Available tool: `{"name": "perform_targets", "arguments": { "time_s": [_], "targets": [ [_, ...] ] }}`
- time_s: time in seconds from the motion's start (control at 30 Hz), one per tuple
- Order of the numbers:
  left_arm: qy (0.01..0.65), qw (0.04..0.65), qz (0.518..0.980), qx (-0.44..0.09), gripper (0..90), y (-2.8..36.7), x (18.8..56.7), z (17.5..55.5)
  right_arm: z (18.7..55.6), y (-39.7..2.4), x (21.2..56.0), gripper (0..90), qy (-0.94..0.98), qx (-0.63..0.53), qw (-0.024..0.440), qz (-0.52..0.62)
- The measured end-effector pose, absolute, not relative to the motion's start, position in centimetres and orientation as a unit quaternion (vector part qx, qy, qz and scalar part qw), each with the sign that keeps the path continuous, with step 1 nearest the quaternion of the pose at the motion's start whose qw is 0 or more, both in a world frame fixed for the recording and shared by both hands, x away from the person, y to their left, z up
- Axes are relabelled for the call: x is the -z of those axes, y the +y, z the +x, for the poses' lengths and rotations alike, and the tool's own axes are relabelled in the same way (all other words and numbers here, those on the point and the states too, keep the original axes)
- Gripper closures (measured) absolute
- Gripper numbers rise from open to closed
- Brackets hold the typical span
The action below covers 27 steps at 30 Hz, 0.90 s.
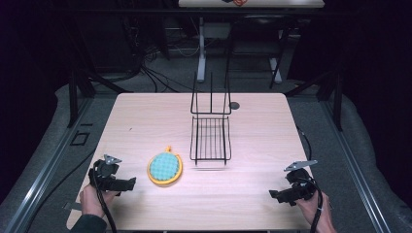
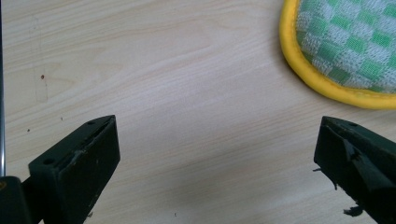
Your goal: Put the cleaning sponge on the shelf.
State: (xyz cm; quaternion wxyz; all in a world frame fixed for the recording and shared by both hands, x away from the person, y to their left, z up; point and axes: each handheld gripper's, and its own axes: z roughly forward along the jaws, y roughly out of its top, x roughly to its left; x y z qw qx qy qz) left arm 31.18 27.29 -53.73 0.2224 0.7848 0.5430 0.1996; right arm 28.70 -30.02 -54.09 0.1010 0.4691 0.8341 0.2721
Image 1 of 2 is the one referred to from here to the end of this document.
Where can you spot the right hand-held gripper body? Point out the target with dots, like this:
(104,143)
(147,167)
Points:
(299,187)

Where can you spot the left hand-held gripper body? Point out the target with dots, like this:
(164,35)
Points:
(107,183)

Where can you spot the person's left hand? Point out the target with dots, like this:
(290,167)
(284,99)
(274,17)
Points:
(92,200)

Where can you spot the person's right hand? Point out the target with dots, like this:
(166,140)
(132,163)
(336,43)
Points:
(312,210)

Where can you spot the round teal yellow-rimmed pot holder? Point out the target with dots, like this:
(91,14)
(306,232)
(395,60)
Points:
(164,167)

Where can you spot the grey tape strip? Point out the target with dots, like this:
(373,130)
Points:
(72,206)

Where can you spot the black metal stand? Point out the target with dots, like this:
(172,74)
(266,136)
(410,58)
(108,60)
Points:
(333,97)
(76,93)

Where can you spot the round dark table grommet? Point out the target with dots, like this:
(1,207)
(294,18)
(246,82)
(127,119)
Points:
(234,105)

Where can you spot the white background table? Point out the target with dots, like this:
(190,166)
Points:
(259,3)

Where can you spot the orange object on background table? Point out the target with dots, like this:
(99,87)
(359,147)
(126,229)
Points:
(240,2)

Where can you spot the aluminium floor rail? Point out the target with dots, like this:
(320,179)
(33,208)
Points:
(353,168)
(42,174)

